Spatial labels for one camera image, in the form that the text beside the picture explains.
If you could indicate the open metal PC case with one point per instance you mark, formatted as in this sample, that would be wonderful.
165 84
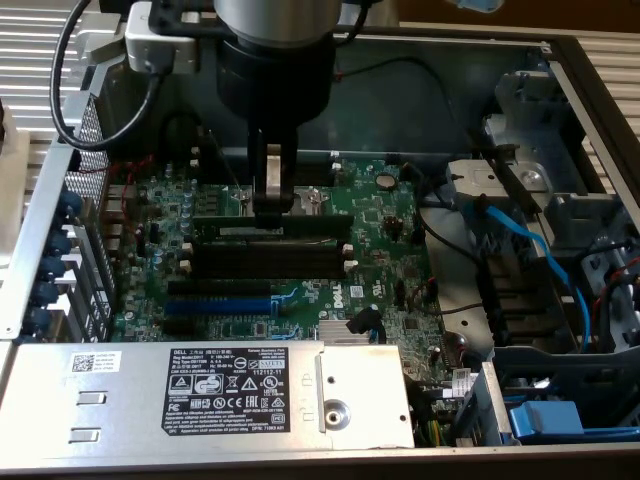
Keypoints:
400 100

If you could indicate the silver power supply unit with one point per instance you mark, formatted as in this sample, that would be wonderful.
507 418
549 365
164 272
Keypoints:
100 400

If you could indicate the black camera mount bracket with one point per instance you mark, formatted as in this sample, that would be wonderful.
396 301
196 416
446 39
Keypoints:
170 15

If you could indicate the green motherboard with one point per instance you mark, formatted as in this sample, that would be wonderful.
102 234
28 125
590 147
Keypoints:
372 237

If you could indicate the silver disk bay cage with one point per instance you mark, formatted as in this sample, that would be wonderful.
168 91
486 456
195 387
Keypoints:
500 175

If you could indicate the long black expansion slot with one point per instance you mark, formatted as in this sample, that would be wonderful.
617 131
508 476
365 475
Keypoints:
220 287

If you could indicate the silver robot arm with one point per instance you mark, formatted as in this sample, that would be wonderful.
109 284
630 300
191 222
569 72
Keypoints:
280 20

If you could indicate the silver CPU socket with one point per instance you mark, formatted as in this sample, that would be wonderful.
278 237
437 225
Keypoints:
315 197

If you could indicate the short black expansion slot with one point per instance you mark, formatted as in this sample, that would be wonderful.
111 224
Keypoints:
178 327

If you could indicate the dark plastic drive bay frame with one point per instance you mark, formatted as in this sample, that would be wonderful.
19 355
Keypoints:
550 370

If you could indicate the long blue expansion slot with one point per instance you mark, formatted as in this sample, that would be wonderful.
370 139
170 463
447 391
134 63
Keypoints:
220 306

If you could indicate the white barcode sticker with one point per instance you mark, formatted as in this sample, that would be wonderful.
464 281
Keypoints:
358 292

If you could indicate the blue plastic release latch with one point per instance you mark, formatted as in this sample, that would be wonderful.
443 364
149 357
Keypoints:
545 420

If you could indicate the black RAM slot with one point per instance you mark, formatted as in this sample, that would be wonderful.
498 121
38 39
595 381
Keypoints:
300 248
315 155
315 180
300 256
315 163
300 264
300 272
315 172

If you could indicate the silver coin cell battery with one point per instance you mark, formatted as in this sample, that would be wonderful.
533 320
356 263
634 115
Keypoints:
385 181

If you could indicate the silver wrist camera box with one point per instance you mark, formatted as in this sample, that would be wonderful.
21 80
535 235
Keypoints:
150 47

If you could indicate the silver USB port block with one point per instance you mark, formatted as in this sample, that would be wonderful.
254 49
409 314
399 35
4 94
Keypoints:
112 230
112 244
113 211

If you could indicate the silver finned heatsink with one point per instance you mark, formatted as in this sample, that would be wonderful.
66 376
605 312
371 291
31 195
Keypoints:
345 332

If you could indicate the green RAM stick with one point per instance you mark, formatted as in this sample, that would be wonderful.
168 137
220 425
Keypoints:
320 225

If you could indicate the silver ethernet port block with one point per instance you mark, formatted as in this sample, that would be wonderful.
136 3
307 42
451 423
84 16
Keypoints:
115 193

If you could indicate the blue slot cover clip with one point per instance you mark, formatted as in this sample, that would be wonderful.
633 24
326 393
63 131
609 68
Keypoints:
62 242
67 206
48 293
54 267
41 321

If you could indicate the thin silver locking lever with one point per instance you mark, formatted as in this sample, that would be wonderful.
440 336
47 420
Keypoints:
225 162

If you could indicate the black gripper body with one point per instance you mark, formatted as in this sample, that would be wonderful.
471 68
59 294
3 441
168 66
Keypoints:
275 85

